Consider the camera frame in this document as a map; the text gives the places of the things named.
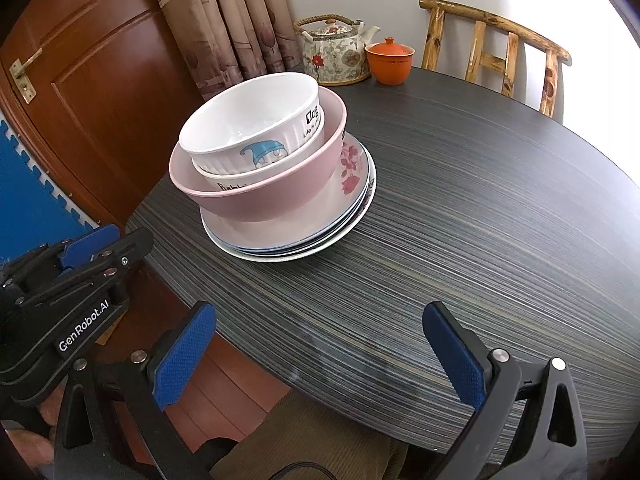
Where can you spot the beige patterned curtain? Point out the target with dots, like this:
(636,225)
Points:
(225,25)

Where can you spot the blue foam mat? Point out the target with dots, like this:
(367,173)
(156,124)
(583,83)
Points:
(35,195)

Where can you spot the brown wooden door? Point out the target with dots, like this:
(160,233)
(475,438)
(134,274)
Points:
(100,85)

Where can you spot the small white plate red flowers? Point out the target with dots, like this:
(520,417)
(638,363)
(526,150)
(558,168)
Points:
(345,170)

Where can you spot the floral ceramic teapot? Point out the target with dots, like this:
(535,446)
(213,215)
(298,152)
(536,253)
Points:
(330,60)

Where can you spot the light wooden chair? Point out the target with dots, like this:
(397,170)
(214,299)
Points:
(480,50)

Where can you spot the brass door latch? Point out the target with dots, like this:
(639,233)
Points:
(25,72)

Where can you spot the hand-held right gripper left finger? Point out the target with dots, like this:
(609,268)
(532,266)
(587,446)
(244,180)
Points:
(185,355)

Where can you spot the orange lidded cup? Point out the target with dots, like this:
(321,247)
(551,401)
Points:
(390,65)

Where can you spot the blue-rimmed white plate red roses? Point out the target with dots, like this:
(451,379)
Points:
(270,250)

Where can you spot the pink bowl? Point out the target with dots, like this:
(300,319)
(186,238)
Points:
(280,205)

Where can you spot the white ribbed bowl blue print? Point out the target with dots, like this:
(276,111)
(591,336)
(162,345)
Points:
(240,120)

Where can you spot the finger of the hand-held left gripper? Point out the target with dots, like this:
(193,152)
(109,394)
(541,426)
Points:
(90,245)
(130,252)

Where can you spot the white ribbed bowl rabbit print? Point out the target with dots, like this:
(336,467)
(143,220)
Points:
(270,176)

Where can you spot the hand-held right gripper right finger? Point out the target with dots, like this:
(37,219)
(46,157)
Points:
(452,355)

